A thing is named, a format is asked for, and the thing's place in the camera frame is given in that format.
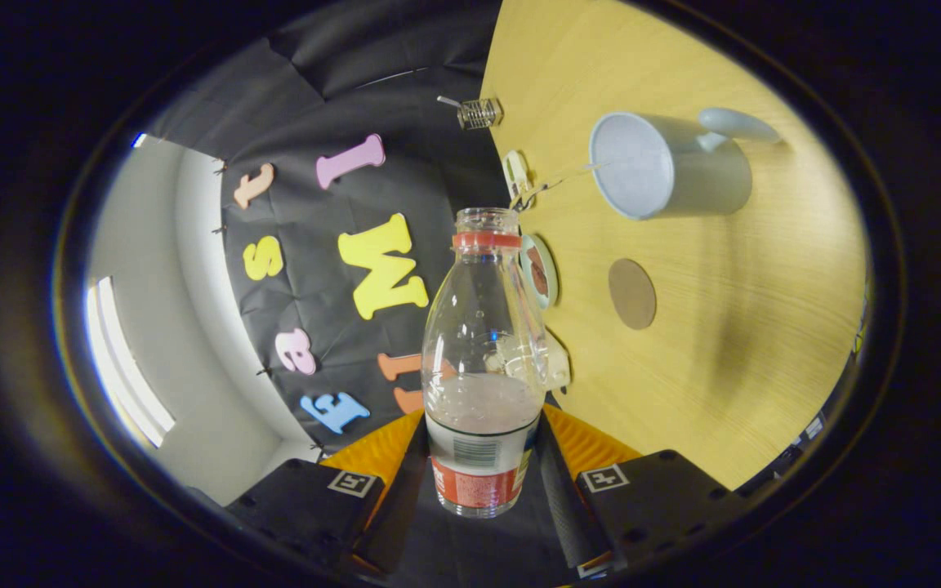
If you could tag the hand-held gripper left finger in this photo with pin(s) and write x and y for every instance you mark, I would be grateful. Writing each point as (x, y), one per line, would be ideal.
(397, 514)

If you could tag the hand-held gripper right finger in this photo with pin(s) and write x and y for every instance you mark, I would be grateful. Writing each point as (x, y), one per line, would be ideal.
(564, 514)

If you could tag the clear plastic juice bottle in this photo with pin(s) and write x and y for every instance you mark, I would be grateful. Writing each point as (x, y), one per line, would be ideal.
(483, 408)

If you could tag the round brown coaster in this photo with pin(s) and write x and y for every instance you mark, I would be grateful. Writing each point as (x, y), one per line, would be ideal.
(632, 293)

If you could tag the white cup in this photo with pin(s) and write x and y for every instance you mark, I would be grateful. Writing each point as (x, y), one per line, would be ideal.
(707, 180)

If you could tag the white toaster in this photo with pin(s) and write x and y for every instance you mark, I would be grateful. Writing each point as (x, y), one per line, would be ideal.
(557, 367)

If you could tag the brown food piece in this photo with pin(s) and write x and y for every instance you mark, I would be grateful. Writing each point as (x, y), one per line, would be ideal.
(540, 278)

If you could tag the pale round plate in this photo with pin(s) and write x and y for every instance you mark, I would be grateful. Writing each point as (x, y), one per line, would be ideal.
(553, 269)

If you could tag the wooden table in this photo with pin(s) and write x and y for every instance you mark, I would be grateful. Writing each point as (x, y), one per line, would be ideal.
(724, 327)

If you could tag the white condiment tray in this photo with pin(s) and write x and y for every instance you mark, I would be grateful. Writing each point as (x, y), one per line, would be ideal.
(516, 175)

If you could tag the white spoon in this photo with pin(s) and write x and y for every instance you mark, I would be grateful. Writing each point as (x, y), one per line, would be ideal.
(448, 101)

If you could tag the black backdrop cloth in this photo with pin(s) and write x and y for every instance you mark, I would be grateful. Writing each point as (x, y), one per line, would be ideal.
(315, 106)

